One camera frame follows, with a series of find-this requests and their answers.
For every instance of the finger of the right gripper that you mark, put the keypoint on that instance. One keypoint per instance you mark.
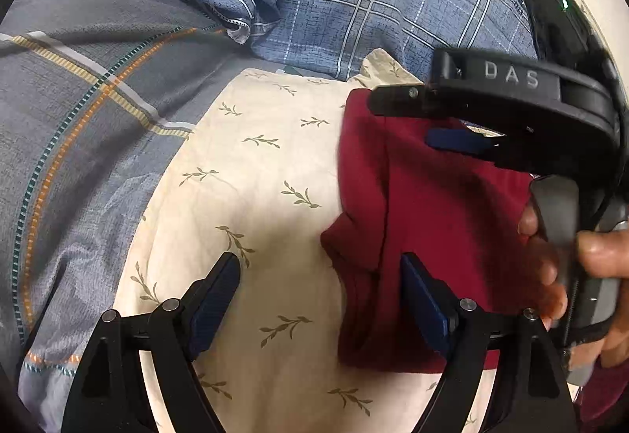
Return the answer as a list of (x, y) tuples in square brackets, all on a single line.
[(463, 141), (402, 100)]

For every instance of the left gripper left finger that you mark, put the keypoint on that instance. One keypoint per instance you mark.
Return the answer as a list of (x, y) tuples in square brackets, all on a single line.
[(110, 392)]

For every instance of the dark red sweater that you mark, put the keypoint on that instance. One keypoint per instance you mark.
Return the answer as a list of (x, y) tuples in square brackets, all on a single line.
[(458, 214)]

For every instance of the person's right hand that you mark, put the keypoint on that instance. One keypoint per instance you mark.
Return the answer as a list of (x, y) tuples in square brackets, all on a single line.
[(597, 255)]

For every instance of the cream leaf-print pillow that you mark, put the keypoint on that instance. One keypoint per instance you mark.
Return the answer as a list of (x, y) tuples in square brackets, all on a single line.
[(258, 178)]

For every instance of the grey plaid bedsheet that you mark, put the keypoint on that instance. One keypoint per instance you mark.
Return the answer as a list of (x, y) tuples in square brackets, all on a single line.
[(97, 97)]

